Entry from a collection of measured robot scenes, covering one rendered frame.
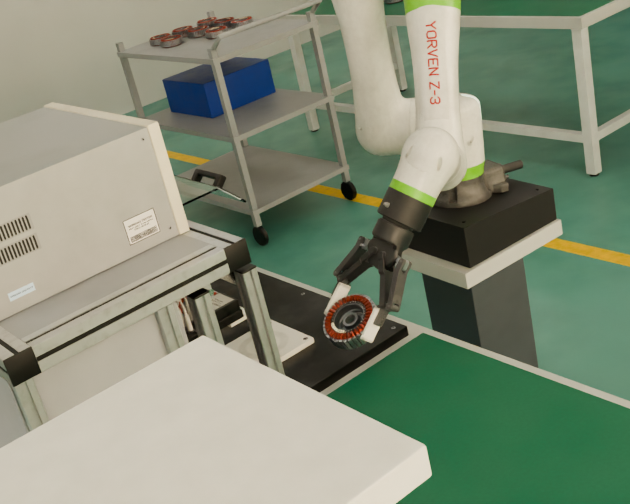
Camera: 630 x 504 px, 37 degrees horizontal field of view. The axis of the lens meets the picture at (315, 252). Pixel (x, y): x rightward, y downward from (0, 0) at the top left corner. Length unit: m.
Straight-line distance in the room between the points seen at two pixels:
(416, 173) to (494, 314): 0.67
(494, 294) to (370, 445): 1.49
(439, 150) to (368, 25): 0.42
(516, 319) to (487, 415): 0.77
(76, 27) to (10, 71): 0.61
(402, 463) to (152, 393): 0.32
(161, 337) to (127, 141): 0.33
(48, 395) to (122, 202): 0.35
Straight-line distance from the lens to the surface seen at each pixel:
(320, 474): 0.84
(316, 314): 2.04
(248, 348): 1.95
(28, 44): 7.35
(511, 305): 2.38
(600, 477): 1.51
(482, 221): 2.15
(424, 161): 1.76
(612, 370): 3.11
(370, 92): 2.15
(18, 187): 1.54
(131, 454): 0.95
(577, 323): 3.36
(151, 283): 1.53
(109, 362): 1.53
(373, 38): 2.09
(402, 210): 1.77
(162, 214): 1.66
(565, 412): 1.65
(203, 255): 1.57
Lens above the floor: 1.71
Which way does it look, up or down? 24 degrees down
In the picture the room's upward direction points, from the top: 13 degrees counter-clockwise
